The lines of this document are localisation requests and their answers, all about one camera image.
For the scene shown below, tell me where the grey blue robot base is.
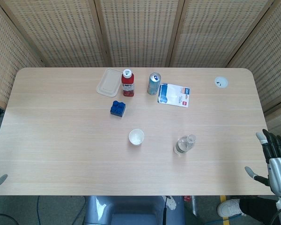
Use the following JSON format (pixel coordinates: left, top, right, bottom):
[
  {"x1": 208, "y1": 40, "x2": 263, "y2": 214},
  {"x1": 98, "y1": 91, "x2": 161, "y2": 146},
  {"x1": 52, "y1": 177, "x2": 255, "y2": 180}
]
[{"x1": 84, "y1": 195, "x2": 185, "y2": 225}]

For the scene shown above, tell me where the red juice bottle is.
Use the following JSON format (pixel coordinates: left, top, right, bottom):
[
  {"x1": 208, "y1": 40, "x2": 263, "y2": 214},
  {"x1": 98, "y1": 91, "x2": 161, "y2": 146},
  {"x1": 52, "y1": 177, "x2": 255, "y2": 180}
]
[{"x1": 121, "y1": 68, "x2": 135, "y2": 98}]

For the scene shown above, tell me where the beige lunch box lid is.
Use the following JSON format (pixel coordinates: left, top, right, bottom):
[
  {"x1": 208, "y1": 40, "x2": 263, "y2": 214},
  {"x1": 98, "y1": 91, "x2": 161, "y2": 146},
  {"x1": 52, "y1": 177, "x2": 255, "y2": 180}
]
[{"x1": 96, "y1": 67, "x2": 123, "y2": 97}]

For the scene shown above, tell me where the white table cable grommet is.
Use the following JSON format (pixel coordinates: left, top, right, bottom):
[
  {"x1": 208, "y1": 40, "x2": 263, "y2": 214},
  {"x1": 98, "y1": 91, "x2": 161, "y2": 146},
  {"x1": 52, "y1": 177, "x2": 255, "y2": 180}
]
[{"x1": 214, "y1": 76, "x2": 229, "y2": 89}]

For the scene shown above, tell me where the white blue flat package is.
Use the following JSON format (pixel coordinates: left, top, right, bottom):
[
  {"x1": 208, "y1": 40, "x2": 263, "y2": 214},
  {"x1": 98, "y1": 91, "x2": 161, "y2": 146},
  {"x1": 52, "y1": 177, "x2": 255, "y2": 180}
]
[{"x1": 157, "y1": 83, "x2": 193, "y2": 108}]

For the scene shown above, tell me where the black trouser leg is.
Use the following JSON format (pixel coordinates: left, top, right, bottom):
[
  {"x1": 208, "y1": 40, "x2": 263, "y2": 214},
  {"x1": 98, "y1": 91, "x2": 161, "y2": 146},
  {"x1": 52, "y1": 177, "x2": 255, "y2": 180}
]
[{"x1": 238, "y1": 197, "x2": 281, "y2": 223}]

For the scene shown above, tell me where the blue toy building block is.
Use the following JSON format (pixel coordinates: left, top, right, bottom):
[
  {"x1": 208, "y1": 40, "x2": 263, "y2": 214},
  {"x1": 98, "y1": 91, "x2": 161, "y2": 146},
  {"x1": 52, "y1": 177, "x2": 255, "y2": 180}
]
[{"x1": 110, "y1": 100, "x2": 127, "y2": 119}]

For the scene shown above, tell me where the bamboo folding screen panel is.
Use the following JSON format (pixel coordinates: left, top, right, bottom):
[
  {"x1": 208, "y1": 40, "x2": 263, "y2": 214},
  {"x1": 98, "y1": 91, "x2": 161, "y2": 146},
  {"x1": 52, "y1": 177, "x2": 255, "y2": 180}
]
[
  {"x1": 170, "y1": 0, "x2": 281, "y2": 68},
  {"x1": 0, "y1": 0, "x2": 111, "y2": 68},
  {"x1": 0, "y1": 0, "x2": 44, "y2": 110},
  {"x1": 93, "y1": 0, "x2": 185, "y2": 68},
  {"x1": 227, "y1": 0, "x2": 281, "y2": 113}
]

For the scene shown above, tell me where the transparent plastic water bottle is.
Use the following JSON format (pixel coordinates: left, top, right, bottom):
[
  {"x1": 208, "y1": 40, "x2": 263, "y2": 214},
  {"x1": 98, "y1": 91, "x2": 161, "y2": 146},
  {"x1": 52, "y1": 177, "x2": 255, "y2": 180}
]
[{"x1": 173, "y1": 134, "x2": 197, "y2": 157}]

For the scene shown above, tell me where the white sneaker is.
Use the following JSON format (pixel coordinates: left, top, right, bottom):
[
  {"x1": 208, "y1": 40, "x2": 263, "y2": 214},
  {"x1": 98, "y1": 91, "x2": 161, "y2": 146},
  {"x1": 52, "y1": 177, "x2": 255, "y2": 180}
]
[{"x1": 217, "y1": 199, "x2": 246, "y2": 218}]

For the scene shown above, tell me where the light blue drink can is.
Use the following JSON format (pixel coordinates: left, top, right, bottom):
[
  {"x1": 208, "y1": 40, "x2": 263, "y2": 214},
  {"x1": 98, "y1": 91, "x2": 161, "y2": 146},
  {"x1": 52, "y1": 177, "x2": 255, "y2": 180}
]
[{"x1": 147, "y1": 72, "x2": 162, "y2": 96}]

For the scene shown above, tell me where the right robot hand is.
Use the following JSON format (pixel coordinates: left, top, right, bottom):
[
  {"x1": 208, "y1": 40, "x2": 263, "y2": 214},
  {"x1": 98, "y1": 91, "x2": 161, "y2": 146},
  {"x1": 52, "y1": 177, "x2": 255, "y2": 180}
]
[{"x1": 244, "y1": 128, "x2": 281, "y2": 199}]

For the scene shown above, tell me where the white paper cup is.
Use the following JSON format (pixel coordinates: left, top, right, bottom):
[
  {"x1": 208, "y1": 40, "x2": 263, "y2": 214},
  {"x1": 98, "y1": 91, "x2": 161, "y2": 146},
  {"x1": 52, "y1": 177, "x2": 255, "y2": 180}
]
[{"x1": 128, "y1": 128, "x2": 145, "y2": 146}]

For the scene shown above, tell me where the blue floor cable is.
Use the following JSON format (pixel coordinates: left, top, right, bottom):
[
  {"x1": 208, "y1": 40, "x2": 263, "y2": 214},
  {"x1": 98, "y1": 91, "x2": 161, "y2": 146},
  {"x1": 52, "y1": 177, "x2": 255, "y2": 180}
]
[{"x1": 36, "y1": 195, "x2": 42, "y2": 225}]

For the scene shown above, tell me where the white perforated plate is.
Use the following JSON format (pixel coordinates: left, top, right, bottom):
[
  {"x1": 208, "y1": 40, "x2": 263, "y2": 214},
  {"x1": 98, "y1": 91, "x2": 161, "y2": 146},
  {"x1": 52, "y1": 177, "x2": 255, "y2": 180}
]
[{"x1": 166, "y1": 196, "x2": 178, "y2": 211}]

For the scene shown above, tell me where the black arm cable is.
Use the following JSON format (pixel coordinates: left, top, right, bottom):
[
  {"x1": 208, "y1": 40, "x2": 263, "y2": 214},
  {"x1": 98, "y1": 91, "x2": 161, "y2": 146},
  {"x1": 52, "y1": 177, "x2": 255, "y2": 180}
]
[{"x1": 270, "y1": 205, "x2": 281, "y2": 225}]

